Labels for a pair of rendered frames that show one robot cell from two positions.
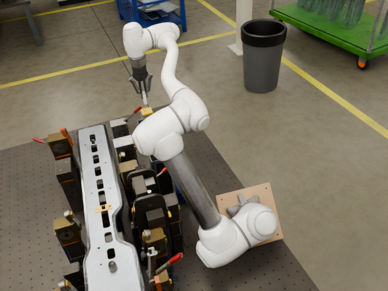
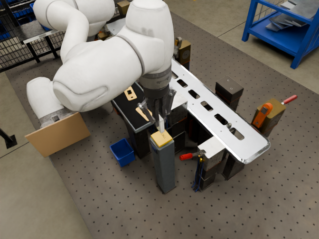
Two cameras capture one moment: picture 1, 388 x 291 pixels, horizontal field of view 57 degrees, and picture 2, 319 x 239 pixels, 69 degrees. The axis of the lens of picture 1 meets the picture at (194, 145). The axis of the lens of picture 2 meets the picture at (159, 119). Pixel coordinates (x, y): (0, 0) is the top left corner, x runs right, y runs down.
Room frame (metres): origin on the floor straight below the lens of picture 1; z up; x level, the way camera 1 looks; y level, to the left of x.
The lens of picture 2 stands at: (2.18, 0.13, 1.88)
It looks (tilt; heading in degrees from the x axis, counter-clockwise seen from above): 52 degrees down; 166
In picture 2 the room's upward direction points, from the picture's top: 6 degrees counter-clockwise
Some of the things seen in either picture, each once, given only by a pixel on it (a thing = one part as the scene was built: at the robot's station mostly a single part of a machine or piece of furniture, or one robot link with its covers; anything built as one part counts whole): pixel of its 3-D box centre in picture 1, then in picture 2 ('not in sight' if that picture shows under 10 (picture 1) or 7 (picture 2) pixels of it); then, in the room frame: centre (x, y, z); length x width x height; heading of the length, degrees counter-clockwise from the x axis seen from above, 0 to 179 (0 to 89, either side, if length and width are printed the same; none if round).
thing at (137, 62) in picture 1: (137, 59); (154, 71); (1.72, 0.25, 1.47); 0.09 x 0.09 x 0.06
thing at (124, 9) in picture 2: not in sight; (127, 25); (0.41, 0.39, 0.88); 0.08 x 0.08 x 0.36; 14
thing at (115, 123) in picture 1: (126, 145); (204, 168); (1.77, 0.43, 0.88); 0.12 x 0.07 x 0.36; 104
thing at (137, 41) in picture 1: (136, 38); (146, 37); (1.72, 0.24, 1.58); 0.13 x 0.11 x 0.16; 118
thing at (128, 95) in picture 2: not in sight; (129, 92); (1.45, 0.19, 1.17); 0.08 x 0.04 x 0.01; 6
